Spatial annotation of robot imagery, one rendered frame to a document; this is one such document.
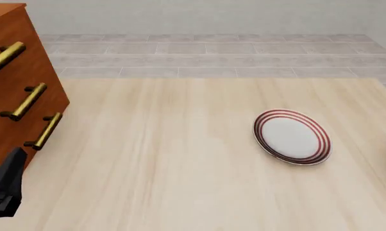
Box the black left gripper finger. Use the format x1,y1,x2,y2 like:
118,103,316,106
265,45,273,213
0,146,28,191

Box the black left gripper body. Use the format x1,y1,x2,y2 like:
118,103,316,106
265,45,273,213
0,185,23,218

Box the wooden cabinet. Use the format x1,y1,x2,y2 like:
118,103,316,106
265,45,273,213
0,2,71,178

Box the white plate with red rings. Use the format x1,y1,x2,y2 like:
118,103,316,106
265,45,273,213
252,108,333,167

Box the small brass drawer handle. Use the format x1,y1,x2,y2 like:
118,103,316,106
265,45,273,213
23,112,63,151

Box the medium brass drawer handle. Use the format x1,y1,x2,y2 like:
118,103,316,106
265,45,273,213
0,82,48,122

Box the large brass drawer handle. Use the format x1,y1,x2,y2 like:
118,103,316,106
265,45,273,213
0,40,27,79

